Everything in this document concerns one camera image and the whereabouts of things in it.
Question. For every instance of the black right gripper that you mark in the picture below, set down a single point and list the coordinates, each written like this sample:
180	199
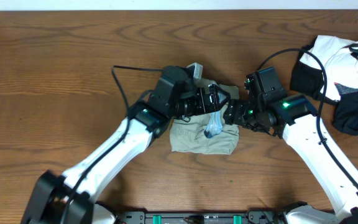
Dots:
235	114

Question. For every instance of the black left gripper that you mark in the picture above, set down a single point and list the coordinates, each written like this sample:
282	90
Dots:
212	99

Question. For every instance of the khaki green shorts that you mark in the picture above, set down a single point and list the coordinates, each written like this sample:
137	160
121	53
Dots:
204	134

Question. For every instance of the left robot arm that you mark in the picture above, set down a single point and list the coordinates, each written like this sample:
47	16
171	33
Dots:
72	196

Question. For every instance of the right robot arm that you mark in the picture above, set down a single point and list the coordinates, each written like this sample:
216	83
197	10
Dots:
295	120

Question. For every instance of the black garment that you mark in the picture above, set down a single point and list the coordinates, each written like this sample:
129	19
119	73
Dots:
309	77

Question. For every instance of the white garment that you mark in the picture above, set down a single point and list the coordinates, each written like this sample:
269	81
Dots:
340	60

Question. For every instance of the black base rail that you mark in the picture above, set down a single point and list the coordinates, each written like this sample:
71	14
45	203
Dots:
248	217

